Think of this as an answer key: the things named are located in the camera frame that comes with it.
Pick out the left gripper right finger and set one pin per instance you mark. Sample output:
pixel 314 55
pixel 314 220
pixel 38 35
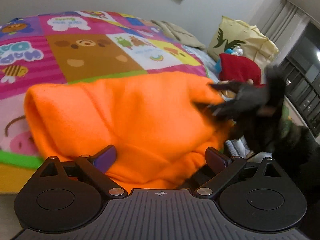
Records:
pixel 225 169

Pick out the beige folded cloth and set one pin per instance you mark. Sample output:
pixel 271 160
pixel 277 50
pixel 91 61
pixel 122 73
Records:
pixel 179 34

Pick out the orange pumpkin costume garment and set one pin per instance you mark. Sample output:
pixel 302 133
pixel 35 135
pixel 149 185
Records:
pixel 151 120

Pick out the red plush toy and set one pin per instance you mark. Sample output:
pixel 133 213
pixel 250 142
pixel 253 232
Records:
pixel 239 68

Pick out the colourful cartoon patchwork blanket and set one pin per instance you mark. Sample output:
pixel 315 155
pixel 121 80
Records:
pixel 71 47

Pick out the yellow pillow with bird print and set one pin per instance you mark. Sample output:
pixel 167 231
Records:
pixel 236 33

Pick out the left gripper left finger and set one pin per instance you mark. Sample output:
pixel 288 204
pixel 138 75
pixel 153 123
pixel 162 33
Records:
pixel 95 167

